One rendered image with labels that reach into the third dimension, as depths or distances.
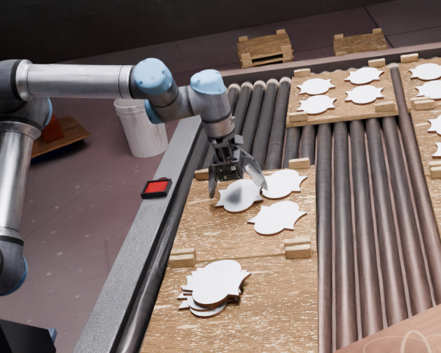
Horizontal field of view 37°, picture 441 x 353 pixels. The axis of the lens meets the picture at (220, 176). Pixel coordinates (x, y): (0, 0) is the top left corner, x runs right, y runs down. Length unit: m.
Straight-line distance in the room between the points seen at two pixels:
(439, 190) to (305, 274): 0.43
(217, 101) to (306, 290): 0.49
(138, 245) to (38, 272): 1.85
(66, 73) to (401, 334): 0.90
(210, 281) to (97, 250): 2.14
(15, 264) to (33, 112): 0.37
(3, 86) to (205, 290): 0.65
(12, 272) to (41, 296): 1.74
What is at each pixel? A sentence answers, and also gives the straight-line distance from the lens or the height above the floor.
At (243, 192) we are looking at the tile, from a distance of 1.77.
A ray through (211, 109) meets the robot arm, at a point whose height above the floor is 1.23.
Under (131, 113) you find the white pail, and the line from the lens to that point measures 4.23.
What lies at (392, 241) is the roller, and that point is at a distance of 1.57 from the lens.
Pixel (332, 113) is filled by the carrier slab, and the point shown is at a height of 0.94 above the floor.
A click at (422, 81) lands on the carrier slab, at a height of 0.94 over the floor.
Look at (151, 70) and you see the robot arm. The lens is 1.46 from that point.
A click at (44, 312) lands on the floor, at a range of 3.25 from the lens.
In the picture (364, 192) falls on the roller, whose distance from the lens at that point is 1.76.
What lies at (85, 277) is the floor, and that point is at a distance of 3.37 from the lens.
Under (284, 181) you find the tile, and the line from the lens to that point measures 1.80.
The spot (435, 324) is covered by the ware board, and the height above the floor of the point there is 1.04.
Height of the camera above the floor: 1.82
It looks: 28 degrees down
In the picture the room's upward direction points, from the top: 12 degrees counter-clockwise
